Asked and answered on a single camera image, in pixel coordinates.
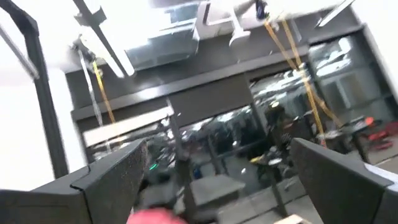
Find grey white strap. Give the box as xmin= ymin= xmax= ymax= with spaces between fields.
xmin=77 ymin=49 xmax=103 ymax=125

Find black rig post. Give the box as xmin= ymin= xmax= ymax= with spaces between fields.
xmin=0 ymin=0 xmax=70 ymax=180

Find grey table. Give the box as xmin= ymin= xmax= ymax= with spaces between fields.
xmin=189 ymin=174 xmax=246 ymax=208

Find black equipment stand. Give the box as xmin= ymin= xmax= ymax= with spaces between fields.
xmin=264 ymin=102 xmax=290 ymax=218

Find black pole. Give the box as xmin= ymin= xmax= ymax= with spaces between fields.
xmin=166 ymin=99 xmax=200 ymax=224

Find red chairs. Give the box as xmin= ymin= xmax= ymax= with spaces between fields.
xmin=363 ymin=116 xmax=396 ymax=150

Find white tube light fixture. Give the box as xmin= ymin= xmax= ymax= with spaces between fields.
xmin=73 ymin=0 xmax=136 ymax=78

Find pink dragon fruit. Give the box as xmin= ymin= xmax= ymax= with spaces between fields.
xmin=126 ymin=207 xmax=188 ymax=224

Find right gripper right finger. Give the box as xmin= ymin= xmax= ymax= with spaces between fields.
xmin=290 ymin=138 xmax=398 ymax=224

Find yellow strap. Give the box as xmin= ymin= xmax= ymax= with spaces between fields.
xmin=92 ymin=60 xmax=116 ymax=124
xmin=263 ymin=18 xmax=345 ymax=147

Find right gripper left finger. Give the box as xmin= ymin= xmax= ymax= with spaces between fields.
xmin=0 ymin=139 xmax=149 ymax=224

